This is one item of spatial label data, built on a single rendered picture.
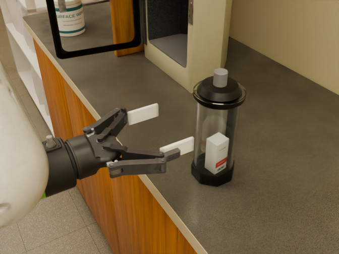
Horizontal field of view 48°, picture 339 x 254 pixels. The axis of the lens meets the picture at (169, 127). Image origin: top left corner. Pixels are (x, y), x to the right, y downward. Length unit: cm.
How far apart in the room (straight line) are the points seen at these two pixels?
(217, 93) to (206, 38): 43
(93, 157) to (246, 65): 88
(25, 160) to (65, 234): 164
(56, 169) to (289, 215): 49
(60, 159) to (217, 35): 70
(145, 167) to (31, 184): 27
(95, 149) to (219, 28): 63
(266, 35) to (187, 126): 61
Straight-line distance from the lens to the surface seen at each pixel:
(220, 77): 75
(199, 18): 112
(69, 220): 211
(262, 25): 154
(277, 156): 99
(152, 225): 110
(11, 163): 41
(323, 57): 136
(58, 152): 64
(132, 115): 77
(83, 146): 66
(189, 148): 70
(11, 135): 42
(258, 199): 87
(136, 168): 65
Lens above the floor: 155
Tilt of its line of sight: 36 degrees down
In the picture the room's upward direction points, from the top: straight up
